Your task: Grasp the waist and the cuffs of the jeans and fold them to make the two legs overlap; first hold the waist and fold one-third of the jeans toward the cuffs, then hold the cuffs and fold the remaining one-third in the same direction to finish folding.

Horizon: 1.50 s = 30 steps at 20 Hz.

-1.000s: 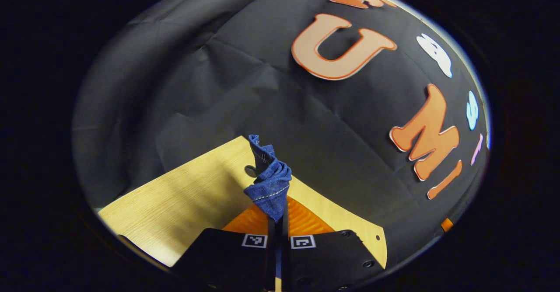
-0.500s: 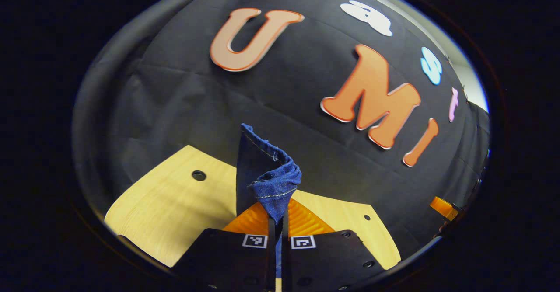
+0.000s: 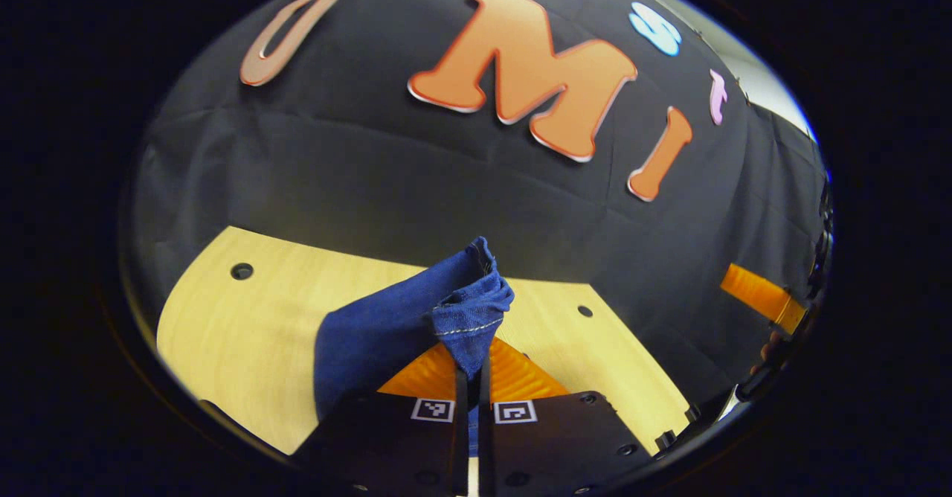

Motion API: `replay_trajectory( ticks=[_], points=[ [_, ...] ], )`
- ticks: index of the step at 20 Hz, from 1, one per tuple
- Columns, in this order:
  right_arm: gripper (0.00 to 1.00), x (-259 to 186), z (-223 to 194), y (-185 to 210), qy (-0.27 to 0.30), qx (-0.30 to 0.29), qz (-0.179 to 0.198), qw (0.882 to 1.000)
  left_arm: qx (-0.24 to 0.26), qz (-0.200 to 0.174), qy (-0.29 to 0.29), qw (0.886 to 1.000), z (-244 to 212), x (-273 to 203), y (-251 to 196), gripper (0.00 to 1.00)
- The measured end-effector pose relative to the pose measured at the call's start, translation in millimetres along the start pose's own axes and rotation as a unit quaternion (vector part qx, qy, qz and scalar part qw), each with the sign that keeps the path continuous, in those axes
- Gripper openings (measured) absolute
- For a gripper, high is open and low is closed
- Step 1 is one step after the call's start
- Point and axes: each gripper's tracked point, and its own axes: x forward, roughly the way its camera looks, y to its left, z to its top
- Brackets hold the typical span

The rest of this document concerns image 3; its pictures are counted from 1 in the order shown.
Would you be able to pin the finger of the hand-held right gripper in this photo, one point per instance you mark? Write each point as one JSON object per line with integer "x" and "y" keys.
{"x": 758, "y": 296}

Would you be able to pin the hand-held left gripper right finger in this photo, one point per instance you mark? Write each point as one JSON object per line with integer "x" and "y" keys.
{"x": 487, "y": 445}

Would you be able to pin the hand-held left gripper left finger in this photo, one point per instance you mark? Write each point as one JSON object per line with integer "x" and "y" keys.
{"x": 461, "y": 437}

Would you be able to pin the blue denim jeans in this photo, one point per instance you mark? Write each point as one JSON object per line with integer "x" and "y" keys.
{"x": 372, "y": 333}

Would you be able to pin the black backdrop cloth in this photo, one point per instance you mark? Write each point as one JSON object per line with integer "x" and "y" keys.
{"x": 372, "y": 177}

